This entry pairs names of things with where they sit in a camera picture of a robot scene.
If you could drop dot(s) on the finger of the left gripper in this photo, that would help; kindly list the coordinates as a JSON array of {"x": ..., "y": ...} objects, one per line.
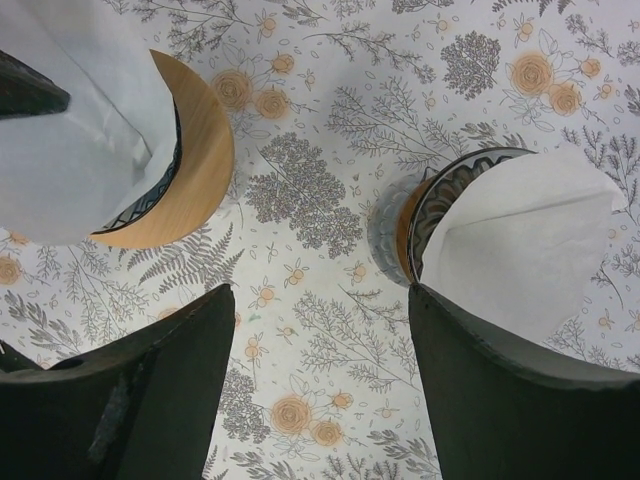
[{"x": 25, "y": 91}]

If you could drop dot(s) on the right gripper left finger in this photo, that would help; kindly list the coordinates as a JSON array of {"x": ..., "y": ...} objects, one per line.
[{"x": 141, "y": 407}]

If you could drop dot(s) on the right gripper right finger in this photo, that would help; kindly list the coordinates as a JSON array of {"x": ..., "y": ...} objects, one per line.
[{"x": 502, "y": 407}]

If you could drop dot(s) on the white paper coffee filter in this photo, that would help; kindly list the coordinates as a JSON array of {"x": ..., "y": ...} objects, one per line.
[{"x": 518, "y": 246}]

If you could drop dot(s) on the clear glass dripper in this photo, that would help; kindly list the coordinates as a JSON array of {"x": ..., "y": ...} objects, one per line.
[{"x": 439, "y": 194}]

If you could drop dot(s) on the grey glass server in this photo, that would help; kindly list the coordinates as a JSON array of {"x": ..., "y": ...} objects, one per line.
[{"x": 382, "y": 227}]

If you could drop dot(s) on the floral table mat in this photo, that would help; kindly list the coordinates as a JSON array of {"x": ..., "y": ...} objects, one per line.
[{"x": 332, "y": 104}]

